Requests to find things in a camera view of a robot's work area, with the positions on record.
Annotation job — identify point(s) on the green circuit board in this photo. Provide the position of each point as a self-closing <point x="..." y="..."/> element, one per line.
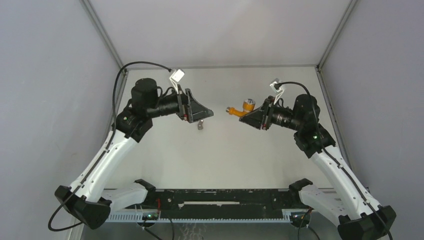
<point x="150" y="217"/>
<point x="298" y="217"/>

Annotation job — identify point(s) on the left green circuit board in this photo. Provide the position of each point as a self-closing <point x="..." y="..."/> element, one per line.
<point x="150" y="217"/>

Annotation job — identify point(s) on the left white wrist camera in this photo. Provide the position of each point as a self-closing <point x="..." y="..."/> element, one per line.
<point x="175" y="77"/>

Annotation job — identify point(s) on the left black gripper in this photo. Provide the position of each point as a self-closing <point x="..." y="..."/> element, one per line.
<point x="192" y="111"/>

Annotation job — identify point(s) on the orange faucet body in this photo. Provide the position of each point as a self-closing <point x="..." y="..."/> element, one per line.
<point x="248" y="106"/>

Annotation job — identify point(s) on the white slotted cable duct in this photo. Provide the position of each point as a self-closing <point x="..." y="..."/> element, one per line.
<point x="136" y="217"/>

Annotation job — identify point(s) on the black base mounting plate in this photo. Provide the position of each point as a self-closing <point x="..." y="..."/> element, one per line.
<point x="221" y="202"/>

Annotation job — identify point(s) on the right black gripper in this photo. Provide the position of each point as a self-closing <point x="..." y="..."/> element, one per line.
<point x="261" y="117"/>

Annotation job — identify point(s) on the silver metal faucet fitting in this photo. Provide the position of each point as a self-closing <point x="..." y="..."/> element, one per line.
<point x="200" y="125"/>

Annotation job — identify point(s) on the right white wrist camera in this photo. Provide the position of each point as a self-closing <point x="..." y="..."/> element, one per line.
<point x="278" y="88"/>

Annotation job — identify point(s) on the right green circuit board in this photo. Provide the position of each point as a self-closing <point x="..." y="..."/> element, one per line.
<point x="298" y="217"/>

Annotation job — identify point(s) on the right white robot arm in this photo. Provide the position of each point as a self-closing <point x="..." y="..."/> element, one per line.
<point x="356" y="214"/>

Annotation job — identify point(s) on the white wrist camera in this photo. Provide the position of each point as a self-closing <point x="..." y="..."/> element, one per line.
<point x="278" y="88"/>
<point x="175" y="77"/>

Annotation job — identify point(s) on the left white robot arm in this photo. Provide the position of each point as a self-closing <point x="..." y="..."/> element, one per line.
<point x="86" y="198"/>

